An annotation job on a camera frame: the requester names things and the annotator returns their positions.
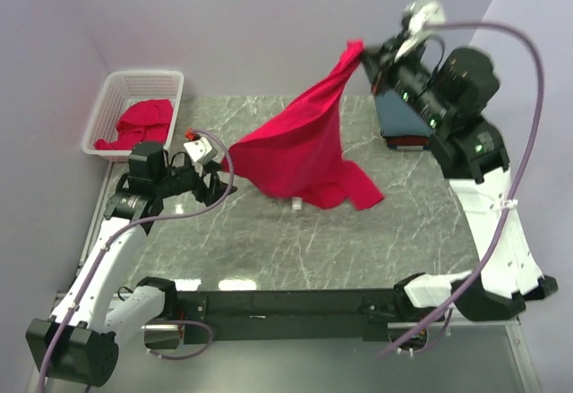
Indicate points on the red t-shirt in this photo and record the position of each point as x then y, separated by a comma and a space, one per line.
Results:
147, 120
408, 142
298, 153

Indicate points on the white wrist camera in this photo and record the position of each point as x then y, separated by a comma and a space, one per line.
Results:
200, 151
421, 12

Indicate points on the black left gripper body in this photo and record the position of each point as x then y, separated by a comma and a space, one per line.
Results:
200, 189

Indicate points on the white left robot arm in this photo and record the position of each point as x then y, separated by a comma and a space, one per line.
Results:
81, 339

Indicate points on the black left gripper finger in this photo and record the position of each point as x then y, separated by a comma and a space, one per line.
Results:
216, 190
212, 167

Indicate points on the red t-shirt in basket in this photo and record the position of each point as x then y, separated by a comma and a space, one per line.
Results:
147, 120

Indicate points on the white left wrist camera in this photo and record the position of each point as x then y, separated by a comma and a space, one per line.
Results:
200, 151

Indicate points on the folded red t-shirt in stack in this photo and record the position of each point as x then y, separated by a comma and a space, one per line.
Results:
408, 142

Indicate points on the folded teal t-shirt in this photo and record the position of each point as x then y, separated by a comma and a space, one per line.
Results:
397, 119

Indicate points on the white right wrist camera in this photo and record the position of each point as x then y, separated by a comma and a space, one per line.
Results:
421, 12

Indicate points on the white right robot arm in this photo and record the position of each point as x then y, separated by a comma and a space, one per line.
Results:
474, 161

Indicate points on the white plastic laundry basket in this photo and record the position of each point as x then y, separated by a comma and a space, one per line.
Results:
121, 90

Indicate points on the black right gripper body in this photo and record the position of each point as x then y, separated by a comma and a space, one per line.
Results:
409, 81

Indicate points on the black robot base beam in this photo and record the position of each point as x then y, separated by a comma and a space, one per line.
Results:
283, 315

